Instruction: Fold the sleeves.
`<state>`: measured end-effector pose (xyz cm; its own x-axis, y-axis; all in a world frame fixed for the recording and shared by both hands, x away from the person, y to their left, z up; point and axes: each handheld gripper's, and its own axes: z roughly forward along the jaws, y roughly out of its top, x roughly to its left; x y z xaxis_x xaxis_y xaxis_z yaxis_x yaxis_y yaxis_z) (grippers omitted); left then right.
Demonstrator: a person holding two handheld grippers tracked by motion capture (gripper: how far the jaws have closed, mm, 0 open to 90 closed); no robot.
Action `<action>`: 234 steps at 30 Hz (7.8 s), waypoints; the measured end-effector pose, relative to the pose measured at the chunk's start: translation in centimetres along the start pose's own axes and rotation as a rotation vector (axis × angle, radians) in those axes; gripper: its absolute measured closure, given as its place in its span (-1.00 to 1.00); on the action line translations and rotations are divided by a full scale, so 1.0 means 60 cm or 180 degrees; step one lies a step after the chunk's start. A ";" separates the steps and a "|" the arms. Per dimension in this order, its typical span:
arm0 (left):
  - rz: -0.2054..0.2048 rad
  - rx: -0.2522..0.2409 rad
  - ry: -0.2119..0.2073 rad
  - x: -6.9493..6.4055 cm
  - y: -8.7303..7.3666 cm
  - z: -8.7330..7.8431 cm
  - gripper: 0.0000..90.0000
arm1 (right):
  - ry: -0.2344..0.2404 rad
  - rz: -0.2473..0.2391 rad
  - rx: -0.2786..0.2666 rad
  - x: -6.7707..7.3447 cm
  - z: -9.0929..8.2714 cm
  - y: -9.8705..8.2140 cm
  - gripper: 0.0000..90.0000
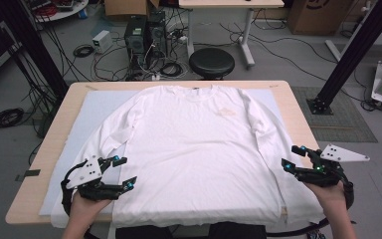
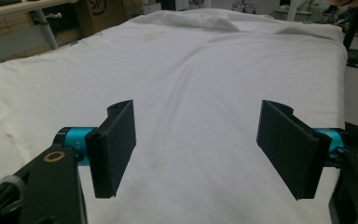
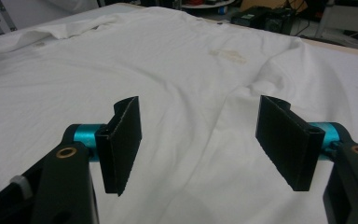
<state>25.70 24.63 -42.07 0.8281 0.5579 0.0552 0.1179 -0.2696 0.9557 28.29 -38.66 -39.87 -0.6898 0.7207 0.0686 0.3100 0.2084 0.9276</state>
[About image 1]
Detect white desk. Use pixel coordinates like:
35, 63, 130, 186
178, 0, 286, 70

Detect light blue foam mat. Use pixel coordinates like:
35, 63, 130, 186
39, 87, 291, 217

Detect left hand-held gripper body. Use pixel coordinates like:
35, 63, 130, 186
65, 154, 124, 202

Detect black round stool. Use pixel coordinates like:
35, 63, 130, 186
188, 47, 236, 81

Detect person's black trousers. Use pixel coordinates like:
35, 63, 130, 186
114, 221, 269, 239

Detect round white table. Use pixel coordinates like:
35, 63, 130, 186
23, 0, 90, 24

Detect brown cardboard box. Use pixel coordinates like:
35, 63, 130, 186
103, 0, 160, 18

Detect person's right hand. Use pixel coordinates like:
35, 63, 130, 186
302, 179, 346, 214

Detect black computer tower green label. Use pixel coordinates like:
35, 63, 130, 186
123, 15, 149, 57

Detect black metal post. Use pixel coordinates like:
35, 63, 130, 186
306, 0, 382, 116
0, 0, 70, 101

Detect white long-sleeve shirt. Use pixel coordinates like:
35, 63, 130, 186
50, 84, 326, 229

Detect dark grey tape piece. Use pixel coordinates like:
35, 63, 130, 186
15, 168, 42, 182

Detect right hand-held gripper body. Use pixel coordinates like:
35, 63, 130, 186
293, 142, 371, 188

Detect long black floor cable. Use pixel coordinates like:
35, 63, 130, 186
218, 22, 329, 83

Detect white power supply box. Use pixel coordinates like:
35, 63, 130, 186
92, 29, 113, 54

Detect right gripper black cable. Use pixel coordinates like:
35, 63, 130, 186
267, 175, 356, 239

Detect grey floor mat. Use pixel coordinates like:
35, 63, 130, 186
291, 87, 378, 143

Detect person's left hand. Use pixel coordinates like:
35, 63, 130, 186
68, 191, 114, 227

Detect large printed cardboard box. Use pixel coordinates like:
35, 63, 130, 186
287, 0, 355, 36

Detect coiled black cable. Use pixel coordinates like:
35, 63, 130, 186
158, 62, 184, 79
73, 44, 96, 59
0, 108, 26, 130

